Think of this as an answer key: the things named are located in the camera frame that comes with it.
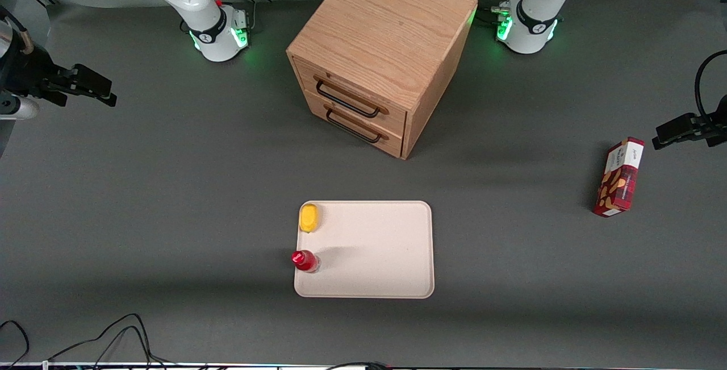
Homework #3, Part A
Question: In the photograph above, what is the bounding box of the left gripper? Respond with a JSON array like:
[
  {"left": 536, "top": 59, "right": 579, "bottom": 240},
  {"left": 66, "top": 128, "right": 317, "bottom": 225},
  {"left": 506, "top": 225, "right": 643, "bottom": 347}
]
[{"left": 651, "top": 96, "right": 727, "bottom": 151}]

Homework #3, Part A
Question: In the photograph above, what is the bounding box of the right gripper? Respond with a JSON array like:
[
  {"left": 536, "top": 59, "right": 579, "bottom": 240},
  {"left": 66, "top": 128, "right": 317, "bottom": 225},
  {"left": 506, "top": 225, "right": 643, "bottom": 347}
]
[{"left": 0, "top": 45, "right": 118, "bottom": 108}]

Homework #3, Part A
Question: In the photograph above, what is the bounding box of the black metal drawer handle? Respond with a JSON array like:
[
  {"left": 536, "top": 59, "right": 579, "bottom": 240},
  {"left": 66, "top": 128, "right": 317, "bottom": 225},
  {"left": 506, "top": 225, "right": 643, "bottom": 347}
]
[
  {"left": 324, "top": 104, "right": 390, "bottom": 144},
  {"left": 313, "top": 76, "right": 390, "bottom": 118}
]

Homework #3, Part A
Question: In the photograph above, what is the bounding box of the oak drawer with long handle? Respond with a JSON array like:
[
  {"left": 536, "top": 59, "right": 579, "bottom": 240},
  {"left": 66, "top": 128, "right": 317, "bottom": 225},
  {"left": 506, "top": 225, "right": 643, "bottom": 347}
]
[{"left": 292, "top": 56, "right": 408, "bottom": 136}]

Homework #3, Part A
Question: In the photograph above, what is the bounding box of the oak wooden drawer cabinet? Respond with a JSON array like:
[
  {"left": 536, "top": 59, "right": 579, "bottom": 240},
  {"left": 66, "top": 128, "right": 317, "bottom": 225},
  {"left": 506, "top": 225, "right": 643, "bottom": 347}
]
[{"left": 286, "top": 0, "right": 478, "bottom": 160}]

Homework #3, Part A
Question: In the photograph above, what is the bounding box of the red snack box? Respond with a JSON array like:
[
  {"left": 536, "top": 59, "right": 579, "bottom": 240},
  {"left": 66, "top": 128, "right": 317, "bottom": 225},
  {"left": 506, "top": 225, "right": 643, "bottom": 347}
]
[{"left": 592, "top": 137, "right": 646, "bottom": 218}]

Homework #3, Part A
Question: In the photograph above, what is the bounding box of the yellow plastic bottle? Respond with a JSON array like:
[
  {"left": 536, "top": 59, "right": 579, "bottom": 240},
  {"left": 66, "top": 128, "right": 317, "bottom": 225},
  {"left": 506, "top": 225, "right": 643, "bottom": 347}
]
[{"left": 299, "top": 203, "right": 320, "bottom": 234}]

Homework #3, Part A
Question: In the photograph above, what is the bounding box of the red plastic bottle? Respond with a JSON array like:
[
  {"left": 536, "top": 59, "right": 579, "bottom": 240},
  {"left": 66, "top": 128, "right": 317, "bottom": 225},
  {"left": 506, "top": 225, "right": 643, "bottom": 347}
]
[{"left": 291, "top": 250, "right": 320, "bottom": 273}]

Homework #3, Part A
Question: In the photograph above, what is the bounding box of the beige plastic tray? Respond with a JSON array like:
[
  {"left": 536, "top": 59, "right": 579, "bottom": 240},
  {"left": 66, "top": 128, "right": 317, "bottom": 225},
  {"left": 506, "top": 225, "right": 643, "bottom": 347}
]
[{"left": 294, "top": 201, "right": 435, "bottom": 299}]

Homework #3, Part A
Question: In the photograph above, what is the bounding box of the black looped gripper cable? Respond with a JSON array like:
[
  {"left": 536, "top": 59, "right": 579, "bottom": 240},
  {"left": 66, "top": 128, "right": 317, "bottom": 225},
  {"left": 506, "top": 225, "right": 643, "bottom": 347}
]
[{"left": 695, "top": 50, "right": 727, "bottom": 127}]

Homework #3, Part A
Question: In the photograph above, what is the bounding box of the black floor cable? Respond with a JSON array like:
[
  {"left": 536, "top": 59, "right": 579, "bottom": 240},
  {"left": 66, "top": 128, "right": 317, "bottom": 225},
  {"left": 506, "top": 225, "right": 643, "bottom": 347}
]
[
  {"left": 0, "top": 320, "right": 30, "bottom": 368},
  {"left": 48, "top": 313, "right": 182, "bottom": 368}
]

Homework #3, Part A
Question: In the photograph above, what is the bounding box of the oak drawer with short handle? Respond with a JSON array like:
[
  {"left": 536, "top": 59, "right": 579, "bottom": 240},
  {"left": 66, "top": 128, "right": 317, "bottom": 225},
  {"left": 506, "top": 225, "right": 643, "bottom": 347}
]
[{"left": 304, "top": 90, "right": 405, "bottom": 159}]

